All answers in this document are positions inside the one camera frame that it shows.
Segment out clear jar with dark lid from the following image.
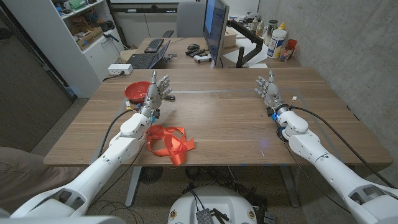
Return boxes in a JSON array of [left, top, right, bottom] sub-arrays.
[[263, 19, 279, 46]]

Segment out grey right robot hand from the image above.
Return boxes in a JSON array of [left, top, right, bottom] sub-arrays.
[[254, 69, 290, 118]]

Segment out person's brown trouser leg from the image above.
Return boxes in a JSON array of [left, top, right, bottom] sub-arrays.
[[0, 146, 85, 215]]

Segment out orange ribbon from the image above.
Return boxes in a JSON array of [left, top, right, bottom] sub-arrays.
[[145, 124, 196, 167]]

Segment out small wooden box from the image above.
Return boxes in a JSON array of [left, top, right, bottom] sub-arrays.
[[223, 27, 239, 49]]

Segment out white paper sheets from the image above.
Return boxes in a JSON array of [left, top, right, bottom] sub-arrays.
[[222, 37, 270, 68]]

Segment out cardboard box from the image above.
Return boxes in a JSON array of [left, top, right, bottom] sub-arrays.
[[76, 26, 104, 50]]

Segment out black round fan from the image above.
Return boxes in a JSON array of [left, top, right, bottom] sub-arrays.
[[139, 166, 164, 185]]

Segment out clear drinking glass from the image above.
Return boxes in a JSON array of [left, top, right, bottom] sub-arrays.
[[279, 45, 295, 62]]

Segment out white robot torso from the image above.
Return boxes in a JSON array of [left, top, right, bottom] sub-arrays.
[[167, 185, 258, 224]]

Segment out black remote control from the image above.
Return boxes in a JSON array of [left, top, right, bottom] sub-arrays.
[[185, 48, 208, 57]]

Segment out grey table leg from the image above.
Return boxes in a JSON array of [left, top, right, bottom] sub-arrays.
[[124, 166, 142, 208], [279, 164, 301, 208]]

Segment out white power strip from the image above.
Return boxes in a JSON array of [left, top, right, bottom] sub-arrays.
[[107, 63, 134, 76]]

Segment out white game controller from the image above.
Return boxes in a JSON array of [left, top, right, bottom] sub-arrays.
[[193, 53, 213, 64]]

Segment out red bowl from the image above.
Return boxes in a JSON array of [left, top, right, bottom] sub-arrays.
[[123, 80, 152, 105]]

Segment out white wipes canister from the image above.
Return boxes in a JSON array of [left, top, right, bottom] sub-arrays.
[[266, 28, 287, 60]]

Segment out black keyboard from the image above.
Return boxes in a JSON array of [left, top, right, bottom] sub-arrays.
[[144, 38, 165, 54], [126, 39, 171, 70]]

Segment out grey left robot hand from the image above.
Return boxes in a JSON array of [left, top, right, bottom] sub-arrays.
[[139, 70, 173, 121]]

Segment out black computer monitor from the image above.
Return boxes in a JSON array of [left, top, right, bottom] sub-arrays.
[[202, 0, 230, 66]]

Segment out grey heatsink module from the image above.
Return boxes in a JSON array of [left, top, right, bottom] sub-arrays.
[[195, 208, 215, 224]]

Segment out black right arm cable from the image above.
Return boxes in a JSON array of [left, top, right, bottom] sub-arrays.
[[289, 105, 397, 189]]

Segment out white shelf cabinet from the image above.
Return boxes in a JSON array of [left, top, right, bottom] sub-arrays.
[[2, 0, 125, 99]]

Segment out grey office chair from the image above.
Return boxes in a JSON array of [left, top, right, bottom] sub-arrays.
[[162, 1, 208, 39]]

